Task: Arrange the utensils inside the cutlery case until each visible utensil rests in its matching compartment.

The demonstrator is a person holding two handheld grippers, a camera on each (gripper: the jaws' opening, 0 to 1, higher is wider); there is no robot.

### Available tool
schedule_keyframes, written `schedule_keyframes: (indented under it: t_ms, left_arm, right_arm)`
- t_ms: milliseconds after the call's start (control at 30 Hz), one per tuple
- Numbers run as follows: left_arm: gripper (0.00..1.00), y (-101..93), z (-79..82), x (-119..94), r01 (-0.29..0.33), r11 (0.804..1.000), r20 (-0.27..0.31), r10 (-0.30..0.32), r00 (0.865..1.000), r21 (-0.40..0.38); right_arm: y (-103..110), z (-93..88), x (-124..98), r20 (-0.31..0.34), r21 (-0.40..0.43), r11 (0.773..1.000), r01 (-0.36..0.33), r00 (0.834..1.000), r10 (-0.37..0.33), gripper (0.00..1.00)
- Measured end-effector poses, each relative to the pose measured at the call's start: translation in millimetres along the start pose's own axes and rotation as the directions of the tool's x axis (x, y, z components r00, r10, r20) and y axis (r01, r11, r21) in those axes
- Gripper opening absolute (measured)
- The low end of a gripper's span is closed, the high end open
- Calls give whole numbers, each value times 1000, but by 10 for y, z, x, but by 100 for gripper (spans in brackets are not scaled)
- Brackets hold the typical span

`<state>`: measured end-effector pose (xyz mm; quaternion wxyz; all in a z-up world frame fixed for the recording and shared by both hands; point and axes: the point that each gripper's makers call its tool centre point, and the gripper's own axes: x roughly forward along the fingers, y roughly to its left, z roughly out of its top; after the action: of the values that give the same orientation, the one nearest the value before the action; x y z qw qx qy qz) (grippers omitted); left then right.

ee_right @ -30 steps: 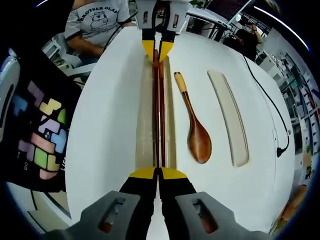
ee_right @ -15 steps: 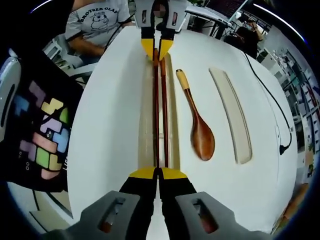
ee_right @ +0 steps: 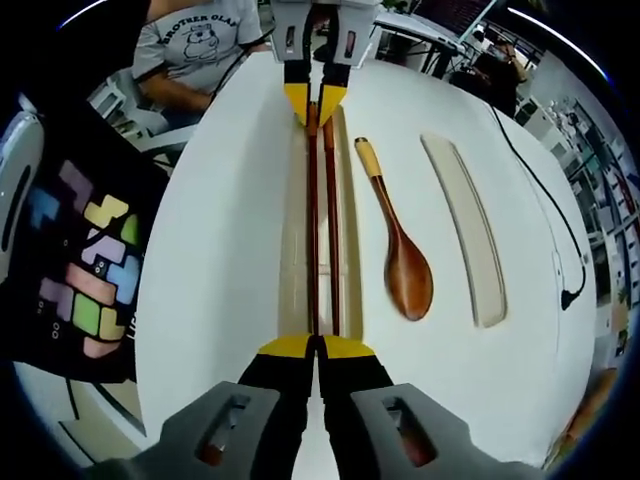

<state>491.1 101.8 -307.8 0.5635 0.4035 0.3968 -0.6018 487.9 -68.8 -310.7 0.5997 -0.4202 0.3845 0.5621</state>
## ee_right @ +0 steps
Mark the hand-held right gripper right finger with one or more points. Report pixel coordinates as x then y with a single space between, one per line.
400 430

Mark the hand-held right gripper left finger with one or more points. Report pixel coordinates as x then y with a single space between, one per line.
240 425

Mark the brown wooden spoon utensil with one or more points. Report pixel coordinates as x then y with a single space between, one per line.
407 280

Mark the beige cutlery case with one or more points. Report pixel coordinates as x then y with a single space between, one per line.
295 225

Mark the brown wooden chopstick utensil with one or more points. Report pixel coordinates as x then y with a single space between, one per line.
334 225
314 225

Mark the beige cutlery case lid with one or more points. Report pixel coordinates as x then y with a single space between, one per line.
475 225

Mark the white storage shelf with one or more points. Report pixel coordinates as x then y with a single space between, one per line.
600 200

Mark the white worn device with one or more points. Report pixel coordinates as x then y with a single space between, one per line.
20 190

